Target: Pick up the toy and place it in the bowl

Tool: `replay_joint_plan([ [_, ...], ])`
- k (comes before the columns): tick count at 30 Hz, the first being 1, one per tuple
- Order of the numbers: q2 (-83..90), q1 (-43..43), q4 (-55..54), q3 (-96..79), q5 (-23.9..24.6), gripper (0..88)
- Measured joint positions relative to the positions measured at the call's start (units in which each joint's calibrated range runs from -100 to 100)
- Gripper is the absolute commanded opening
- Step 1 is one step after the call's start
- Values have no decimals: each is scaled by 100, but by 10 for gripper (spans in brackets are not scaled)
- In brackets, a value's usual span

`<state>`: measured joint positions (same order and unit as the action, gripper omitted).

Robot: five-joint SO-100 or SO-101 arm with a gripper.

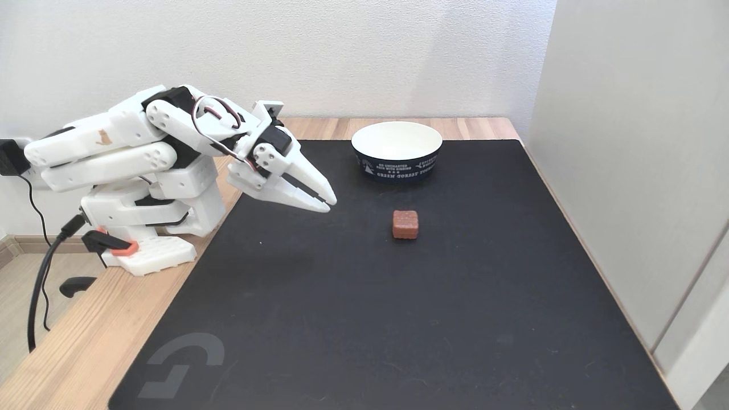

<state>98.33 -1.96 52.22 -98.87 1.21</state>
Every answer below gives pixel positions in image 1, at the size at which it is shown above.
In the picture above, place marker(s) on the grey cabinet side panel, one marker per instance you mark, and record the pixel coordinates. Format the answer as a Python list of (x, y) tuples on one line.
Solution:
[(626, 142)]

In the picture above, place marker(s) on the brown cube toy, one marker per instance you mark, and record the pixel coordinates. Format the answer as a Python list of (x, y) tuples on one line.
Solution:
[(405, 225)]

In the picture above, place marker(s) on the black and orange clamp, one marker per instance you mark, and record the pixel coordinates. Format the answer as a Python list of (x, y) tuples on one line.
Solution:
[(105, 242)]

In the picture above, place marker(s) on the black desk mat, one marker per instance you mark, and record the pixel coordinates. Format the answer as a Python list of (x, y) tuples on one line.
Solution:
[(398, 319)]

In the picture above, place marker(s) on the dark blue paper bowl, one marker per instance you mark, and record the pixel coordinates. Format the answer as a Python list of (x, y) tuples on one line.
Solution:
[(397, 166)]

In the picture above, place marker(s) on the black power adapter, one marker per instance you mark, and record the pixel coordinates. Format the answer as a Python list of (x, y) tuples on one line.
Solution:
[(11, 158)]

